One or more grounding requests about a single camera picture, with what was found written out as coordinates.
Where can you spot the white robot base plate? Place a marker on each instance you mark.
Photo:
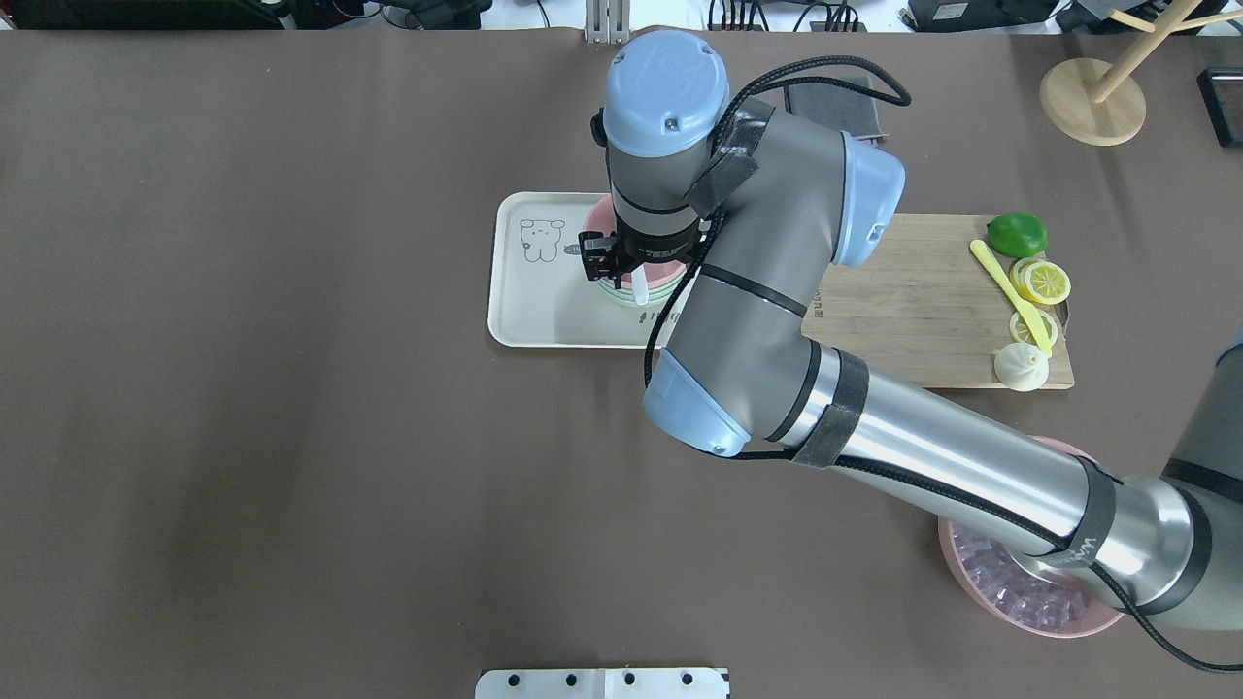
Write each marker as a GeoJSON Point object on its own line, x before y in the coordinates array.
{"type": "Point", "coordinates": [624, 682]}

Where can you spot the bamboo cutting board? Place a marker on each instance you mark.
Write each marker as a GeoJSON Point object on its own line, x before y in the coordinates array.
{"type": "Point", "coordinates": [920, 308]}

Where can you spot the thick lemon slice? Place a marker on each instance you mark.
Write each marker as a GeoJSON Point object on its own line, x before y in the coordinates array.
{"type": "Point", "coordinates": [1039, 281]}

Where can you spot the grey folded cloth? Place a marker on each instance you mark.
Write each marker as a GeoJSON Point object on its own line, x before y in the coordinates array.
{"type": "Point", "coordinates": [837, 109]}

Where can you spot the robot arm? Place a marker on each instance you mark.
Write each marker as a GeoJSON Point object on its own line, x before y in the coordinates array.
{"type": "Point", "coordinates": [759, 204]}

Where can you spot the white steamed bun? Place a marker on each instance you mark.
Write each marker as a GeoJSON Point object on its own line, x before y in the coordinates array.
{"type": "Point", "coordinates": [1021, 367]}

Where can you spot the white ceramic spoon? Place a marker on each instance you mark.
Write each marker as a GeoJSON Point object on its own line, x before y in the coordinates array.
{"type": "Point", "coordinates": [640, 286]}

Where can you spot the large pink bowl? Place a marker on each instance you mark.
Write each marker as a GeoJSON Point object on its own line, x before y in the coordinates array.
{"type": "Point", "coordinates": [990, 576]}

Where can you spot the small pink bowl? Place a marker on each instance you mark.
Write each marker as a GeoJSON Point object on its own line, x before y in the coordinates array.
{"type": "Point", "coordinates": [602, 219]}

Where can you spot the wooden mug tree stand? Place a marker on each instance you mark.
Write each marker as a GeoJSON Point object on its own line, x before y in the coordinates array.
{"type": "Point", "coordinates": [1097, 102]}

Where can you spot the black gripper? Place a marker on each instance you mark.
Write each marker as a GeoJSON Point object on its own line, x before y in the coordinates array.
{"type": "Point", "coordinates": [653, 247]}

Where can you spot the yellow plastic knife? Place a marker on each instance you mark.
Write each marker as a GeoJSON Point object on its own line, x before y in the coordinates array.
{"type": "Point", "coordinates": [988, 261]}

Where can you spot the black device on table edge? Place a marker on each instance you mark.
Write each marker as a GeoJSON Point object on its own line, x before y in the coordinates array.
{"type": "Point", "coordinates": [1221, 91]}

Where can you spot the cream rabbit tray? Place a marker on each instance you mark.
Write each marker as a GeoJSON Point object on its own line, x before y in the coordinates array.
{"type": "Point", "coordinates": [539, 294]}

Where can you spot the lower green bowls stack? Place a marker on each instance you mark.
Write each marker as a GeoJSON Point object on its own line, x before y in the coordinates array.
{"type": "Point", "coordinates": [657, 283]}

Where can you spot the thin lemon slice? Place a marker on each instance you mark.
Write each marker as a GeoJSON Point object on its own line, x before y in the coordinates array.
{"type": "Point", "coordinates": [1020, 332]}

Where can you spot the green lime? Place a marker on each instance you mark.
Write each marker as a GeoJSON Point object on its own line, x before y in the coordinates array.
{"type": "Point", "coordinates": [1017, 235]}

